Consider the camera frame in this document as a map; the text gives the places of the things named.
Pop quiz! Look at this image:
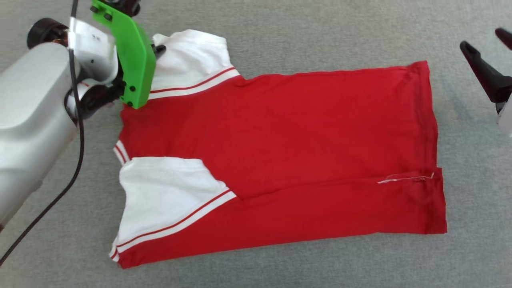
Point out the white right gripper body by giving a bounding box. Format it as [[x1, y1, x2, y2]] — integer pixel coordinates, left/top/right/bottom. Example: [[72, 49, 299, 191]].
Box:
[[495, 100, 512, 139]]

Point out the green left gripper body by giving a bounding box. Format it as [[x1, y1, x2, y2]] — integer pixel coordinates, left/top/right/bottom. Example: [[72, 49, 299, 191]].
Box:
[[26, 0, 157, 110]]

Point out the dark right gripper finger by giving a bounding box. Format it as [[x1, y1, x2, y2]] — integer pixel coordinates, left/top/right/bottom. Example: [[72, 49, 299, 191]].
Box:
[[495, 28, 512, 51], [460, 41, 512, 104]]

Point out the red and white basketball jersey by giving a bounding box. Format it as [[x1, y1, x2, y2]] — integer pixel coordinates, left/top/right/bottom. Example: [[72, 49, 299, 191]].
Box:
[[108, 29, 448, 270]]

